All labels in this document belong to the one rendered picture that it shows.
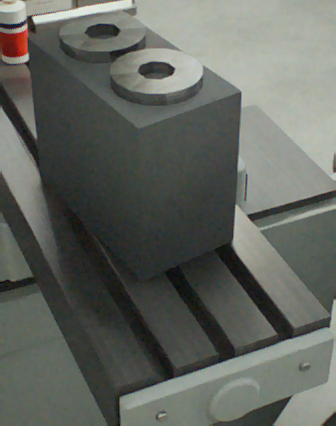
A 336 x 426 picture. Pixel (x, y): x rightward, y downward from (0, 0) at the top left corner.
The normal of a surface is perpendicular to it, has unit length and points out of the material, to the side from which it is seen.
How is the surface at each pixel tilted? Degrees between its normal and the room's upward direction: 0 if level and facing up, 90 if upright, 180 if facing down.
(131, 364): 0
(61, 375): 90
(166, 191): 90
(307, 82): 0
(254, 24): 0
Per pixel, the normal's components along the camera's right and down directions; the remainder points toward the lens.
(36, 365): 0.41, 0.55
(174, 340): 0.00, -0.79
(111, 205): -0.83, 0.34
